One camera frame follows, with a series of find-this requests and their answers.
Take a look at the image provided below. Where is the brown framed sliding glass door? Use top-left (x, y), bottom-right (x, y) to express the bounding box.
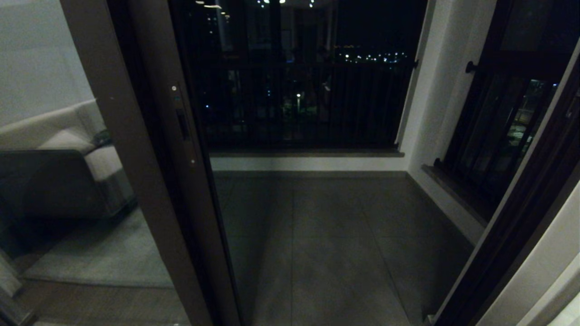
top-left (131, 0), bottom-right (243, 326)

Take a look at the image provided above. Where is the recessed door handle lock plate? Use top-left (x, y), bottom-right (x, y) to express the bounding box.
top-left (169, 83), bottom-right (198, 167)

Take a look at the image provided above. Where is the dark stone balcony ledge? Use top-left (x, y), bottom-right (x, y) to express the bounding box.
top-left (208, 149), bottom-right (405, 158)

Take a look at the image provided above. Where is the black metal balcony railing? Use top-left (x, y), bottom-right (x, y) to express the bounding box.
top-left (193, 57), bottom-right (418, 151)

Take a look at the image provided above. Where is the brown framed fixed glass panel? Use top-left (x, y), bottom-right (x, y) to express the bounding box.
top-left (0, 0), bottom-right (214, 326)

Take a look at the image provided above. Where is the dark stone window sill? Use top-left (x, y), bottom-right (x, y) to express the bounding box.
top-left (421, 163), bottom-right (492, 228)

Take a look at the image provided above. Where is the light beige sofa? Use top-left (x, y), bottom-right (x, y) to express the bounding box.
top-left (0, 99), bottom-right (136, 219)

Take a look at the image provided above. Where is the light grey rug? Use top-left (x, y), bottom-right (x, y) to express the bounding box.
top-left (20, 206), bottom-right (176, 289)

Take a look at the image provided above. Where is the dark brown door jamb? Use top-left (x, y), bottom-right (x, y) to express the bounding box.
top-left (428, 43), bottom-right (580, 326)

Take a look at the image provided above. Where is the dark grey upholstered seat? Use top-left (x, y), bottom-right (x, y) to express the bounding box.
top-left (0, 149), bottom-right (109, 222)

